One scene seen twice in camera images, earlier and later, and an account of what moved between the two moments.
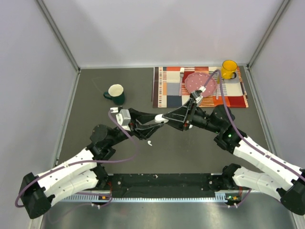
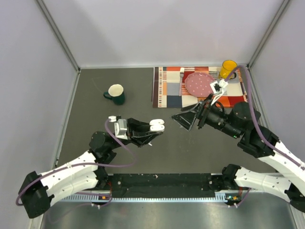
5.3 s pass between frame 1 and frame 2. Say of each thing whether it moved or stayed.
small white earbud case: moved
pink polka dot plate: stayed
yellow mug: stayed
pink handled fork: stayed
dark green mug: stayed
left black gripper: moved
